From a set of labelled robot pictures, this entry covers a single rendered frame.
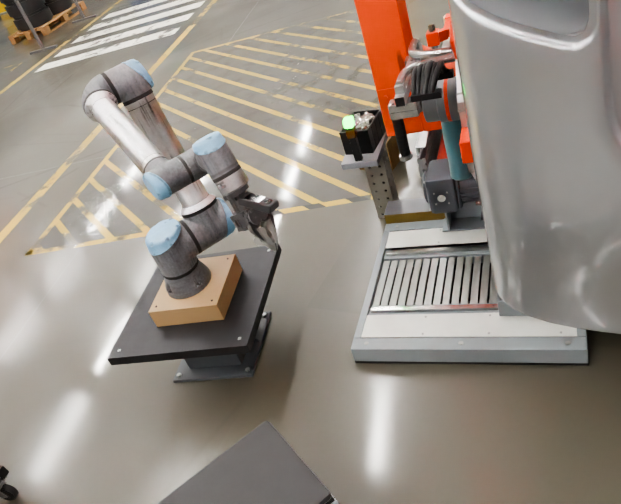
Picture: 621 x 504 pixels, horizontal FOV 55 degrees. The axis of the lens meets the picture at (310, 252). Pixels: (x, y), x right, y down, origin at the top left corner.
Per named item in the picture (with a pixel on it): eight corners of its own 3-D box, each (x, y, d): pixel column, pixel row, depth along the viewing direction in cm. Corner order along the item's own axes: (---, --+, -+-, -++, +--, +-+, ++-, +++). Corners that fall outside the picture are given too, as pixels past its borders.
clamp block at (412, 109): (419, 116, 184) (416, 101, 181) (390, 121, 187) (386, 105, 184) (421, 109, 187) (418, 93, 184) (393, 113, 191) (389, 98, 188)
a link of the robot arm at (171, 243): (155, 266, 241) (135, 232, 231) (192, 244, 246) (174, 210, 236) (169, 283, 230) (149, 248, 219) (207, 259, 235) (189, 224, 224)
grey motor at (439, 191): (534, 237, 250) (527, 165, 230) (433, 243, 266) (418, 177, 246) (534, 211, 263) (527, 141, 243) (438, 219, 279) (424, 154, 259)
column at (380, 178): (397, 216, 304) (378, 144, 280) (378, 218, 308) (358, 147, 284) (400, 205, 312) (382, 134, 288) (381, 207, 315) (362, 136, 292)
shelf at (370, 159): (378, 166, 265) (377, 160, 263) (342, 170, 272) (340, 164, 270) (394, 119, 296) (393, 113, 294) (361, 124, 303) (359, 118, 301)
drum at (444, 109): (492, 123, 192) (486, 82, 184) (425, 132, 200) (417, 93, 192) (493, 103, 202) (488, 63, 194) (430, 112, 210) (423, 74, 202)
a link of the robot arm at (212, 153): (213, 130, 175) (222, 126, 165) (236, 168, 178) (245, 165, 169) (186, 146, 172) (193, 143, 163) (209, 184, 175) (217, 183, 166)
